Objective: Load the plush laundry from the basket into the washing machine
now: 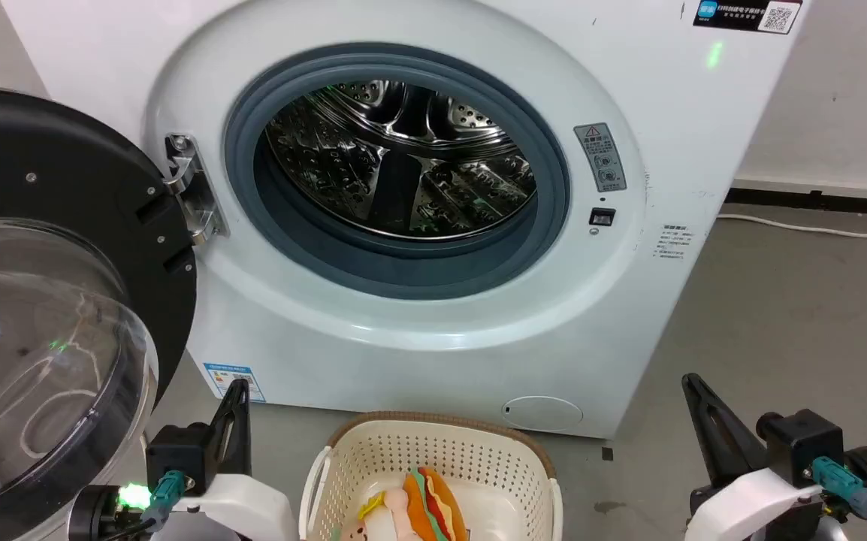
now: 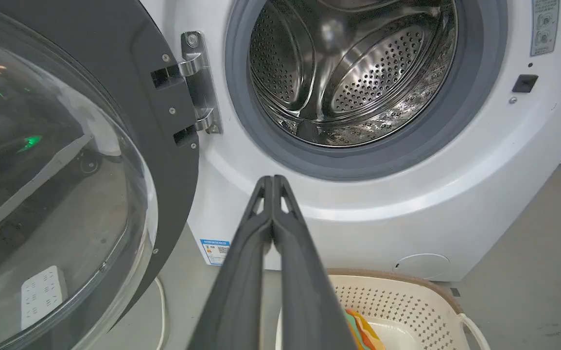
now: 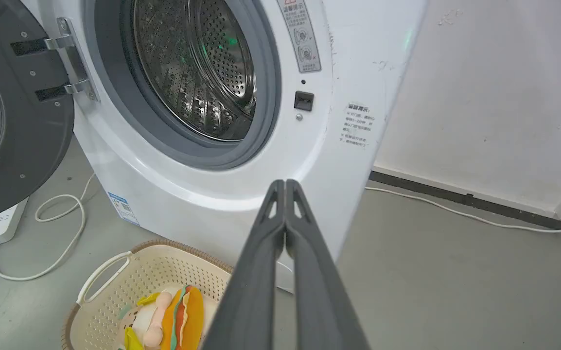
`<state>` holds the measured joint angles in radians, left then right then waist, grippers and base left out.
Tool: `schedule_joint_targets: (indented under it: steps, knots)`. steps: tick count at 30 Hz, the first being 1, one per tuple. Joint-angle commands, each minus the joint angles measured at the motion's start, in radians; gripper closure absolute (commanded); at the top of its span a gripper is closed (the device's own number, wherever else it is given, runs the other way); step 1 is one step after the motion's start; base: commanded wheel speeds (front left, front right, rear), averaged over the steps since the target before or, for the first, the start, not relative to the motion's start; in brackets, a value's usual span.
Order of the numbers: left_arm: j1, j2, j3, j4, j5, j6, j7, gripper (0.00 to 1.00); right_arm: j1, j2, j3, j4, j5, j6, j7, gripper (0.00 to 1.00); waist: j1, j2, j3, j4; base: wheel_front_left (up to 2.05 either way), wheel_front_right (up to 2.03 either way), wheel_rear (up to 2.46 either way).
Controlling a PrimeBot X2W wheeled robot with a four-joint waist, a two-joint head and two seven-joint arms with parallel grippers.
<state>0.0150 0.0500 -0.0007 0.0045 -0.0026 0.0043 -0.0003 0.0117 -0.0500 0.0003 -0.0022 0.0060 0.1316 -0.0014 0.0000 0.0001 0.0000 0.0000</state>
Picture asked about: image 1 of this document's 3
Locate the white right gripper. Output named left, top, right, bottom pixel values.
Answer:
left=681, top=373, right=829, bottom=541

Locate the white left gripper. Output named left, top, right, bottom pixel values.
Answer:
left=177, top=379, right=298, bottom=541

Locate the white front-load washing machine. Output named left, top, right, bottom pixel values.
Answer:
left=0, top=0, right=814, bottom=440

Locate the blue energy label sticker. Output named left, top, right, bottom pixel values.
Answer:
left=203, top=362, right=267, bottom=404

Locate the cream plush doll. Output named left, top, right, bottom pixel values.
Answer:
left=338, top=488, right=421, bottom=541

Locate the oval white filter cover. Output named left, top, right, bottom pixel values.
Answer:
left=501, top=395, right=585, bottom=434

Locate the cream perforated laundry basket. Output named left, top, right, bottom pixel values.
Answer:
left=298, top=410, right=564, bottom=541

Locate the hamburger plush toy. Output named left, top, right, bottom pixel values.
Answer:
left=401, top=467, right=471, bottom=541

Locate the grey rubber door gasket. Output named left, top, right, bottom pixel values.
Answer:
left=223, top=43, right=572, bottom=302

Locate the chrome door hinge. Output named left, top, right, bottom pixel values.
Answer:
left=165, top=133, right=228, bottom=246

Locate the black baseboard strip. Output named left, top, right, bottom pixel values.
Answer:
left=725, top=187, right=867, bottom=219

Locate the stainless steel washer drum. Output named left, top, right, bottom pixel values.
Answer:
left=264, top=78, right=539, bottom=242

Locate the grey warning sticker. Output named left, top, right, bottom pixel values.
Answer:
left=573, top=122, right=628, bottom=194

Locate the black washer door clear dome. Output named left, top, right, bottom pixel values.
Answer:
left=0, top=86, right=198, bottom=541

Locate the black QR code sticker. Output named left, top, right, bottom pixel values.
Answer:
left=693, top=0, right=803, bottom=35

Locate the teal plug left gripper cable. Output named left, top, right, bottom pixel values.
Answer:
left=103, top=469, right=189, bottom=541

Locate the teal plug gripper cable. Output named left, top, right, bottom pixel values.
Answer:
left=808, top=455, right=867, bottom=541
left=103, top=469, right=189, bottom=541

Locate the teal plug right gripper cable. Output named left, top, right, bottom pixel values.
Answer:
left=808, top=455, right=867, bottom=541

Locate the white floor cable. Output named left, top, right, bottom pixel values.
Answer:
left=717, top=213, right=867, bottom=240

